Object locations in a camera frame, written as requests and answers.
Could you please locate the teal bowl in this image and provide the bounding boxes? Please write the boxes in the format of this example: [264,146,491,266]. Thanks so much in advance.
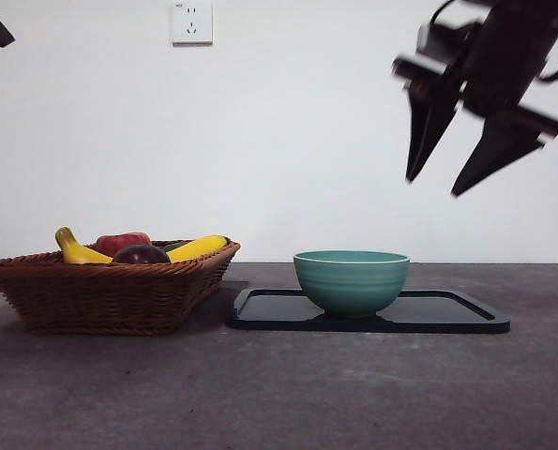
[292,249,411,320]

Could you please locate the dark red plum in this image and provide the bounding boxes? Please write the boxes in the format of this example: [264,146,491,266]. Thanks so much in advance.
[112,244,172,265]

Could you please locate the dark rectangular tray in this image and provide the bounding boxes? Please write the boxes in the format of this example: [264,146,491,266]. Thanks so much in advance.
[225,288,512,335]

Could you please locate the yellow banana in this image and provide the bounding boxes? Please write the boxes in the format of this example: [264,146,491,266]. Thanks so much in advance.
[54,227,230,265]

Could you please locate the red peach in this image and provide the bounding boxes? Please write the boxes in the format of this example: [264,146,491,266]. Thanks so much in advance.
[95,232,153,257]

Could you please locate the brown wicker basket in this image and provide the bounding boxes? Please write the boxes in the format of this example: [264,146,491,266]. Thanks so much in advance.
[0,240,241,337]

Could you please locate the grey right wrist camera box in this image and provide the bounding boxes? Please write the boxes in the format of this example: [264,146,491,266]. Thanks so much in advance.
[415,21,479,65]

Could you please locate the white wall socket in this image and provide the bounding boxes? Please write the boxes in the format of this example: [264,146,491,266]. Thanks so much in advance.
[171,2,214,47]

